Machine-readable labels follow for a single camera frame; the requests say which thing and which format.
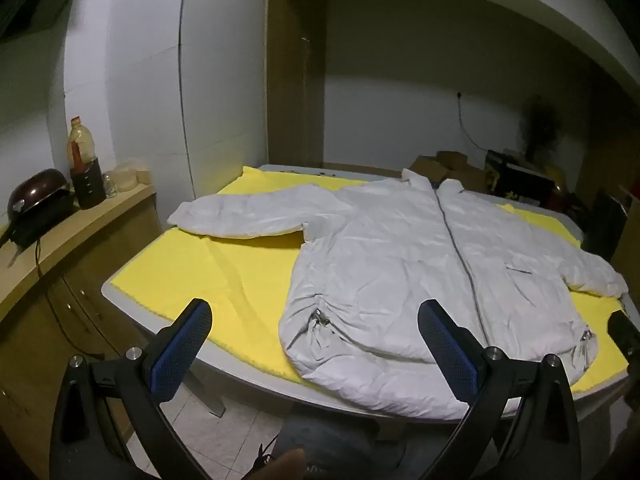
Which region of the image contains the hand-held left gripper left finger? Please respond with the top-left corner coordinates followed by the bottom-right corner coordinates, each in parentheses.
top-left (50, 298), bottom-right (213, 480)

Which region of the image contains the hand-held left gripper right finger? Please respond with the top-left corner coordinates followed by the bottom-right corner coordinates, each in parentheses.
top-left (416, 299), bottom-right (582, 480)

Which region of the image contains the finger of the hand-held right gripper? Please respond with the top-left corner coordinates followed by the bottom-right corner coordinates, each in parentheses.
top-left (606, 310), bottom-right (640, 362)

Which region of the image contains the white puffer jacket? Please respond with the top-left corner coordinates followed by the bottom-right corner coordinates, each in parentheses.
top-left (166, 167), bottom-right (629, 421)

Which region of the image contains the yellow table mat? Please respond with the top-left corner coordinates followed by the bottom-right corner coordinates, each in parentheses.
top-left (107, 165), bottom-right (632, 397)

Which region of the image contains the black chair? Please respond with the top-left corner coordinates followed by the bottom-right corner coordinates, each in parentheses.
top-left (582, 189), bottom-right (629, 262)

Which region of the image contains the wooden counter cabinet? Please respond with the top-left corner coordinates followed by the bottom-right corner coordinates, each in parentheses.
top-left (0, 180), bottom-right (162, 480)

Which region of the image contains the person's jeans leg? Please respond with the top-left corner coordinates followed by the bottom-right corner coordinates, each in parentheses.
top-left (272, 417), bottom-right (383, 480)

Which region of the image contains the clear plastic container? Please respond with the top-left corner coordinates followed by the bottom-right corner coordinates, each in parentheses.
top-left (112, 162), bottom-right (139, 192)

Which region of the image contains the black gift box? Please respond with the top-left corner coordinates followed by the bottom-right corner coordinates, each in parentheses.
top-left (485, 150), bottom-right (557, 207)

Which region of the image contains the large cardboard box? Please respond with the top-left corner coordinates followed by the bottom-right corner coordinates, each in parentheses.
top-left (436, 150), bottom-right (489, 193)

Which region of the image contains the small cardboard box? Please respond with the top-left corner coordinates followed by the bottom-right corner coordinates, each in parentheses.
top-left (409, 156), bottom-right (449, 184)

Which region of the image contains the black utensil holder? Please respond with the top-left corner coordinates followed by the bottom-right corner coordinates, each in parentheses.
top-left (70, 157), bottom-right (106, 210)

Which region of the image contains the black induction cooker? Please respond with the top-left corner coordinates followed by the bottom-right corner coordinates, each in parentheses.
top-left (10, 187), bottom-right (75, 249)

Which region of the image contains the dark brown wok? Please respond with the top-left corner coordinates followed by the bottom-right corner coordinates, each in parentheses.
top-left (7, 168), bottom-right (69, 222)

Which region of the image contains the dark dried plant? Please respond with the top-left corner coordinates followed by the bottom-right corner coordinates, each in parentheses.
top-left (517, 94), bottom-right (562, 161)

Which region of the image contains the cooking oil bottle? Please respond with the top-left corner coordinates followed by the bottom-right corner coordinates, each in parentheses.
top-left (66, 116), bottom-right (99, 171)

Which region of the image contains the wooden door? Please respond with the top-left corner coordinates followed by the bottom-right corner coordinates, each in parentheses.
top-left (265, 0), bottom-right (332, 171)

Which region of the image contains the black power cable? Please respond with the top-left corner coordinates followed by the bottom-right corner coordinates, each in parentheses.
top-left (32, 239), bottom-right (103, 361)

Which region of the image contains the black wall cable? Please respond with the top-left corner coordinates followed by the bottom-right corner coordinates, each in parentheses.
top-left (457, 91), bottom-right (489, 152)

